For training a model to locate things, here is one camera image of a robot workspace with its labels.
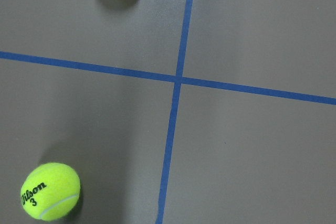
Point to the yellow tennis ball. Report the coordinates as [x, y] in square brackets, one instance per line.
[50, 191]

